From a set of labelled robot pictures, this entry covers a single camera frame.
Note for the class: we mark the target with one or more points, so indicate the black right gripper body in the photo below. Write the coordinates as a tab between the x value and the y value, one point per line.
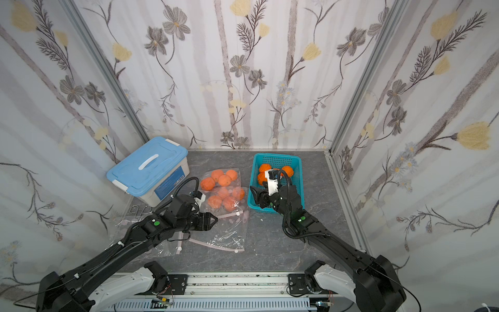
267	197

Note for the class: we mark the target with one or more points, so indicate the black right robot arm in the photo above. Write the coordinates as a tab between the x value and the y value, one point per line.
371	283

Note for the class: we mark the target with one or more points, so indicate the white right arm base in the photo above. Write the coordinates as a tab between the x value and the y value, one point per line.
321	279

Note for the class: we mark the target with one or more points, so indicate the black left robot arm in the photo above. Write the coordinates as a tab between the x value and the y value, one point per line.
83	288

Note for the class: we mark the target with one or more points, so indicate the orange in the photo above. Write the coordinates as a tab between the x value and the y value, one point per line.
289	171
261	178
264	167

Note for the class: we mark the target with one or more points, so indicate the clear zip-top bag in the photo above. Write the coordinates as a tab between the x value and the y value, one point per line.
223	192
228	234

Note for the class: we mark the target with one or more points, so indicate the clear zip-top bag front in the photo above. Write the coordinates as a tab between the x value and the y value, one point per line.
228	234

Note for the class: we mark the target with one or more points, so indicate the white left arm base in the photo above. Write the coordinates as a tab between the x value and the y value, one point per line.
151	279

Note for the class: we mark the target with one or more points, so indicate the blue lid storage box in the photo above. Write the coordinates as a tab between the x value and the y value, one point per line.
151	172

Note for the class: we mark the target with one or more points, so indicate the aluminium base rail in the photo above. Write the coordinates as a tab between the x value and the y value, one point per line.
237	291

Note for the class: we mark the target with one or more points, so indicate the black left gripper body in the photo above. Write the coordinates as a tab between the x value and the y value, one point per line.
203	221

